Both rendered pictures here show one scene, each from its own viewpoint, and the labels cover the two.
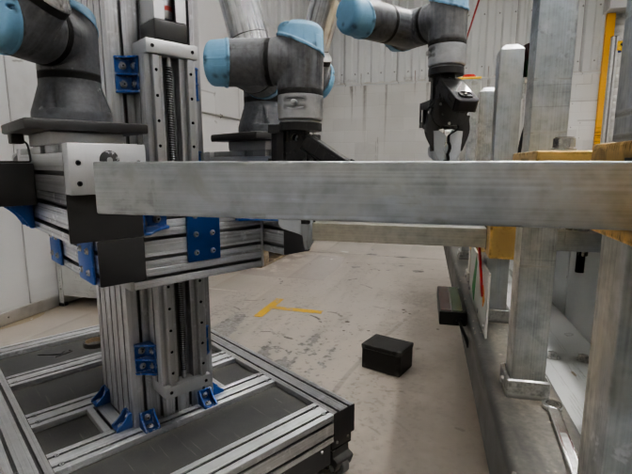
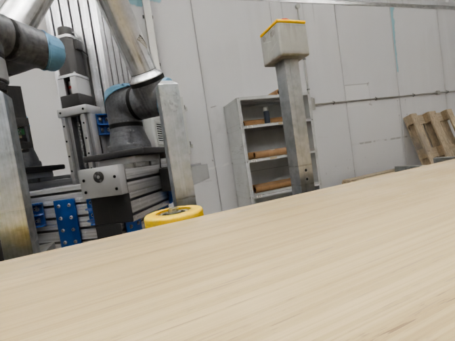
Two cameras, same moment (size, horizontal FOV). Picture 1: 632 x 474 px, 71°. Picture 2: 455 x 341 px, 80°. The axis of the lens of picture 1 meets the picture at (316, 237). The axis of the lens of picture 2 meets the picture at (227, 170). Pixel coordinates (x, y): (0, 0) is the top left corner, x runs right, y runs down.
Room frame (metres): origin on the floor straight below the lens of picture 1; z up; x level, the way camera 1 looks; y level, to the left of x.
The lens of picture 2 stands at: (1.00, -0.87, 0.97)
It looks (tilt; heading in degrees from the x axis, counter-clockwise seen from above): 3 degrees down; 55
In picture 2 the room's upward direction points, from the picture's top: 8 degrees counter-clockwise
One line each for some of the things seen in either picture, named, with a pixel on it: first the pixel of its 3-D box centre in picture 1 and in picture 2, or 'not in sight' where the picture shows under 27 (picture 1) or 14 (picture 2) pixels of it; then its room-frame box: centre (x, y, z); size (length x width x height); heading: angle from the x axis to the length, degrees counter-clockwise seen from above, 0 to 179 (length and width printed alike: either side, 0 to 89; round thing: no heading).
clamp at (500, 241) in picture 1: (502, 235); not in sight; (0.70, -0.30, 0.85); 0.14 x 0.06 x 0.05; 166
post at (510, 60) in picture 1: (500, 201); not in sight; (0.72, -0.30, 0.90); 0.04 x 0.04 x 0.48; 76
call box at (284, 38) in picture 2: (467, 91); (284, 46); (1.46, -0.48, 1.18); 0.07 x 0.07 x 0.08; 76
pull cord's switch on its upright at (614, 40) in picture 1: (609, 119); not in sight; (3.19, -2.05, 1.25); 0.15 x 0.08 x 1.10; 166
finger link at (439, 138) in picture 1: (434, 152); not in sight; (0.95, -0.25, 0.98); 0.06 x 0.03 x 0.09; 6
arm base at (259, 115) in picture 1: (264, 117); (128, 137); (1.29, 0.14, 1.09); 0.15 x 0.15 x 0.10
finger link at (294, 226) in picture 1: (294, 223); not in sight; (0.75, 0.04, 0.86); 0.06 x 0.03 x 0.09; 76
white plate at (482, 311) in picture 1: (477, 283); not in sight; (0.76, -0.28, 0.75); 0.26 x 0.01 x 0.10; 166
